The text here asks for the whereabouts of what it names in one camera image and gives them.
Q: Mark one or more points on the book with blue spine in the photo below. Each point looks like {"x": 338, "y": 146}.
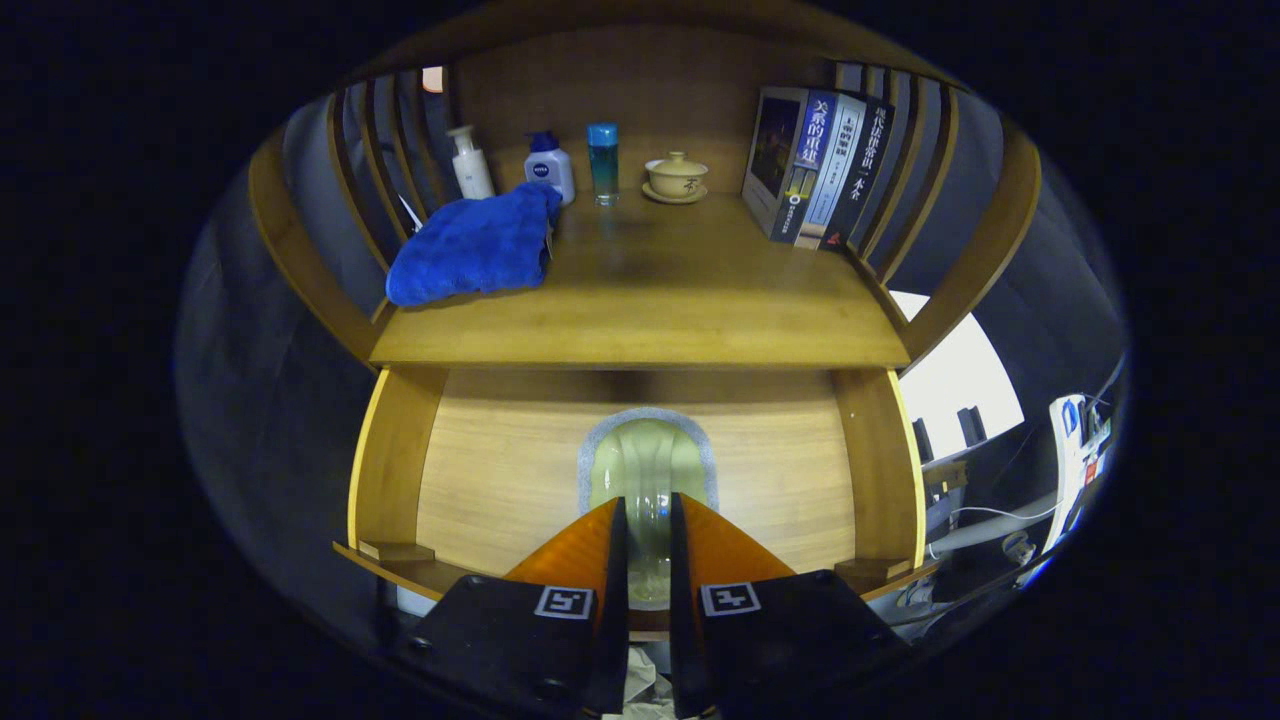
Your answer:
{"x": 790, "y": 150}

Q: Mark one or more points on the white box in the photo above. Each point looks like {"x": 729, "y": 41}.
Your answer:
{"x": 950, "y": 390}

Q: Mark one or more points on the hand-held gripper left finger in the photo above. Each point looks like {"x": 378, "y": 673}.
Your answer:
{"x": 618, "y": 600}

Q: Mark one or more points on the wooden countertop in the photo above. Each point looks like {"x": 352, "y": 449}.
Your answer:
{"x": 680, "y": 290}

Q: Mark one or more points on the teal bottle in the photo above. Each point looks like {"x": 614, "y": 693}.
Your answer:
{"x": 603, "y": 165}

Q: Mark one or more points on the book with black spine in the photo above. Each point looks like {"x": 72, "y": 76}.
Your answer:
{"x": 868, "y": 160}

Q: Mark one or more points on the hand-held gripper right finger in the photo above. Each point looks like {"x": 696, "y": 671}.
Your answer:
{"x": 680, "y": 600}

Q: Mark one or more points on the wooden drawer with black knob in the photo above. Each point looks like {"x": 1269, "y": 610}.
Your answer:
{"x": 500, "y": 480}

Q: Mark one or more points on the wooden cabinet frame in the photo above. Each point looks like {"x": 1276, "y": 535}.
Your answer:
{"x": 985, "y": 250}

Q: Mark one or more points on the blue towel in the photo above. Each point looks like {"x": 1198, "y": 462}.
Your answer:
{"x": 470, "y": 245}

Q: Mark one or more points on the beige lidded teacup with saucer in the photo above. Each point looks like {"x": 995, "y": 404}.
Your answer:
{"x": 675, "y": 180}

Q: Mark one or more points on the white pump bottle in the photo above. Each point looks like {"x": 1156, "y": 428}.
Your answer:
{"x": 472, "y": 175}

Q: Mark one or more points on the small blue object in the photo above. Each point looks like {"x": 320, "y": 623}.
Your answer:
{"x": 1072, "y": 415}

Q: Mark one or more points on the white side desk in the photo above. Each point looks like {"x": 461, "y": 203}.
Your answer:
{"x": 1060, "y": 470}

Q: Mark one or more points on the book with pale spine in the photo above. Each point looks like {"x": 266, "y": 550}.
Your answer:
{"x": 840, "y": 160}

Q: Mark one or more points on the white lotion bottle blue cap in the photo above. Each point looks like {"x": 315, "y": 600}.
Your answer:
{"x": 552, "y": 170}

